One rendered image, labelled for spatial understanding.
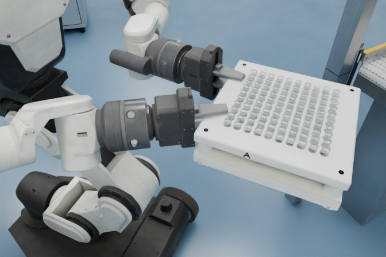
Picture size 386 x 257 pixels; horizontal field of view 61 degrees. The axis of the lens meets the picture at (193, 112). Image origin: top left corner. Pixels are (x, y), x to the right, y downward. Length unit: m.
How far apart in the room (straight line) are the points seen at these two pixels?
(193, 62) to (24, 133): 0.33
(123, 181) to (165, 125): 0.44
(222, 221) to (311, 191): 1.09
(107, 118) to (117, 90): 1.81
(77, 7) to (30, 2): 2.26
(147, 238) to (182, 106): 0.91
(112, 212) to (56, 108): 0.51
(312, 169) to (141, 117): 0.27
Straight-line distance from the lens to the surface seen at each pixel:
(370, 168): 1.56
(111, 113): 0.54
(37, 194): 1.41
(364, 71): 1.23
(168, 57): 0.69
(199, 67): 0.66
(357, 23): 1.12
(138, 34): 0.73
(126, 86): 2.37
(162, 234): 1.37
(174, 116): 0.54
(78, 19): 3.07
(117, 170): 0.96
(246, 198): 1.70
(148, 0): 0.96
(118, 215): 0.98
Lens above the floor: 1.39
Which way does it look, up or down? 41 degrees down
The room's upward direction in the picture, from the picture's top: straight up
